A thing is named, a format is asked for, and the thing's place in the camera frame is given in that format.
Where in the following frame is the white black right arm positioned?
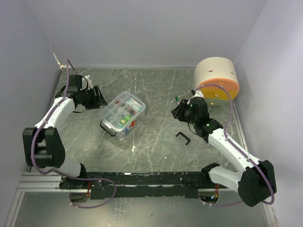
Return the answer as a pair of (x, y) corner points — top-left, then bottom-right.
(171, 91), (277, 207)

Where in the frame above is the small green medicine box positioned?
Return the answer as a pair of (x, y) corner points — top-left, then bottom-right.
(119, 115), (132, 125)

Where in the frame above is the brown orange medicine bottle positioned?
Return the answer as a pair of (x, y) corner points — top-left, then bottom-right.
(128, 109), (136, 116)

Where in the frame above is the aluminium frame rail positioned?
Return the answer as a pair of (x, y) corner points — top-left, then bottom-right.
(19, 172), (214, 192)

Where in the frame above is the white teal medicine bottle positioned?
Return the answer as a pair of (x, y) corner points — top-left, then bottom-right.
(117, 107), (127, 117)

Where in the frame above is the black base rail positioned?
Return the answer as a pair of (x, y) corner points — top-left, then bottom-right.
(59, 171), (215, 200)

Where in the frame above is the white bandage wrapper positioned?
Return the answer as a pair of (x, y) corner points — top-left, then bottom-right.
(126, 98), (143, 111)

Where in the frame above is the cream round drawer cabinet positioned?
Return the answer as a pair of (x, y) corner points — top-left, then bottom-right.
(194, 57), (240, 106)

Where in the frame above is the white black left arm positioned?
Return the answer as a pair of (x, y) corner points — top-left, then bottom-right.
(22, 75), (107, 189)

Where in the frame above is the clear plastic box lid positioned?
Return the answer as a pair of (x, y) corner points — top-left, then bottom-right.
(161, 122), (207, 165)

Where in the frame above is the clear plastic medicine box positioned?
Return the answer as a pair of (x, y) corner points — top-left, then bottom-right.
(99, 102), (146, 140)

